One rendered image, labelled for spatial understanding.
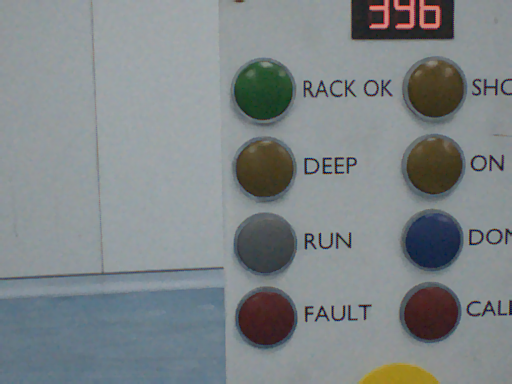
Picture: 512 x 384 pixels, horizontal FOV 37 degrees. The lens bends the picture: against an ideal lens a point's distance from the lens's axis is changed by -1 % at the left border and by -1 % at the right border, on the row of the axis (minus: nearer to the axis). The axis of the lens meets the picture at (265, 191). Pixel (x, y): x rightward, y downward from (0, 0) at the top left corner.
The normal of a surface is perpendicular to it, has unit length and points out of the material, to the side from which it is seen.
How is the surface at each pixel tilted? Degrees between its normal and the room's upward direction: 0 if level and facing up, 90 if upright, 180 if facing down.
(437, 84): 87
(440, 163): 88
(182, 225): 90
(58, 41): 90
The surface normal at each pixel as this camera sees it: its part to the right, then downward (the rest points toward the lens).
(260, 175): 0.01, 0.19
